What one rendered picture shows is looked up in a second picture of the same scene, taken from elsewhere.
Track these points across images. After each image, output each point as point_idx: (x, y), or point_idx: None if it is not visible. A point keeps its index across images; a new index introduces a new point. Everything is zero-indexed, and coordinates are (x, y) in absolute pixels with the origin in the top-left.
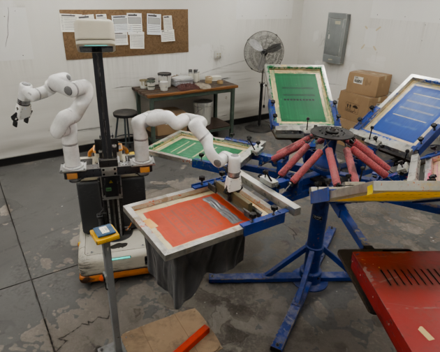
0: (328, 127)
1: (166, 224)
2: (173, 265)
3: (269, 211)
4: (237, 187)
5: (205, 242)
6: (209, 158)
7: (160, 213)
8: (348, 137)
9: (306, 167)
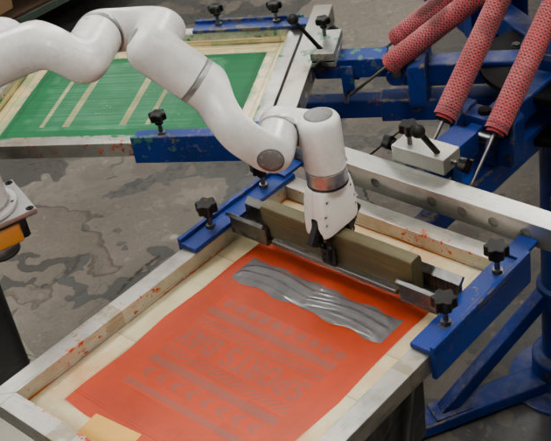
0: None
1: (165, 418)
2: None
3: (470, 261)
4: (348, 213)
5: None
6: (240, 150)
7: (122, 380)
8: None
9: (526, 74)
